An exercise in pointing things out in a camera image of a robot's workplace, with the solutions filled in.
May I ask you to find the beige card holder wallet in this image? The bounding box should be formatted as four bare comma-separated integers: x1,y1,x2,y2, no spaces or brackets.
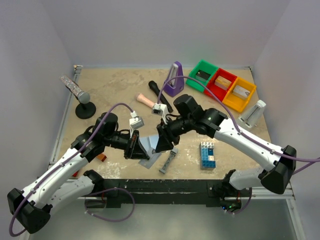
140,134,161,159

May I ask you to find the white VIP credit card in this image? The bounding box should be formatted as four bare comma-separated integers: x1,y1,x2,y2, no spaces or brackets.
138,153,162,169

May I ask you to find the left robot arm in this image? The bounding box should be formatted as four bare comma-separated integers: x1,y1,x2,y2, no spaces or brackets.
7,111,149,237

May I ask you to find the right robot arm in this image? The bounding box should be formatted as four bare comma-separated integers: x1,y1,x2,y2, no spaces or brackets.
151,94,297,195

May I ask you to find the black card in green bin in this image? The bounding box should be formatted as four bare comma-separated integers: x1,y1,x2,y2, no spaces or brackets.
195,70,211,82

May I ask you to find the tan card in red bin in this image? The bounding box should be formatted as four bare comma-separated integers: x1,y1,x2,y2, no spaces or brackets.
214,76,232,91

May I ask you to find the white card in yellow bin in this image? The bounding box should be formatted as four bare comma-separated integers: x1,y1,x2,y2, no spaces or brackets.
232,85,251,100

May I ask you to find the grey truss beam piece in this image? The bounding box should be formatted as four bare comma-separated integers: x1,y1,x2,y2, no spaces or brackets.
159,148,179,174

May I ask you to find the brown blue toy brick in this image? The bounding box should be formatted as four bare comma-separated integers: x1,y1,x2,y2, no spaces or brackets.
96,153,107,162

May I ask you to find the blue toy brick block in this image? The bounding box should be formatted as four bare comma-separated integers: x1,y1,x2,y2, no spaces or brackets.
199,141,216,169

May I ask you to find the purple metronome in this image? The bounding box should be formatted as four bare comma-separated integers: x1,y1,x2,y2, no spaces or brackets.
164,61,185,97

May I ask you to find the pink microphone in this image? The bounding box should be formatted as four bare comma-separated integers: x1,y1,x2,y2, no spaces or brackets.
135,93,155,109

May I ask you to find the black microphone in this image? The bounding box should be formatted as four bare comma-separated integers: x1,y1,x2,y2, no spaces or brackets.
148,80,173,113

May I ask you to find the black round microphone stand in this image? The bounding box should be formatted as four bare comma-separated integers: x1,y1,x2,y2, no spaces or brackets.
75,101,96,120

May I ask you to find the glitter microphone on stand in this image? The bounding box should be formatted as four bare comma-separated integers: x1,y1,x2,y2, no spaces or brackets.
59,75,91,104

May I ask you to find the red storage bin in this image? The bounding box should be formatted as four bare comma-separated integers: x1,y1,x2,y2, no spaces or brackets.
206,68,237,101

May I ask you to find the yellow storage bin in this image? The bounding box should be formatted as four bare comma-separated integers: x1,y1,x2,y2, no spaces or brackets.
222,77,257,113

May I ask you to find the white metronome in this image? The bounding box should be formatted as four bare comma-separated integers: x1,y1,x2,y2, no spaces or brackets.
238,100,267,129

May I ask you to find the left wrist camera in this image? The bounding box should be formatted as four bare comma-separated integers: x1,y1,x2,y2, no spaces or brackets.
129,111,145,137

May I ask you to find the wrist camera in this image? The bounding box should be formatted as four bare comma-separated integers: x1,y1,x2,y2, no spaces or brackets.
129,111,145,137
151,103,169,125

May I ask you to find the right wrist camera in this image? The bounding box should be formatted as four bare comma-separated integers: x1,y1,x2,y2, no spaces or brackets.
151,103,169,125

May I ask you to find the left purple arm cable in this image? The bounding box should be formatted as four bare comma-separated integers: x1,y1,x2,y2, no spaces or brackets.
8,102,137,238

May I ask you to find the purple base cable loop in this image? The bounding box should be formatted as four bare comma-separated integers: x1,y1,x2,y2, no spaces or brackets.
84,186,137,222

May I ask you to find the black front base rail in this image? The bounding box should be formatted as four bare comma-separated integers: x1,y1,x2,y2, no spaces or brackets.
91,179,250,208

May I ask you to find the aluminium frame rail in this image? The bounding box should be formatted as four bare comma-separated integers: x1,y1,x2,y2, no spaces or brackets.
44,65,83,176

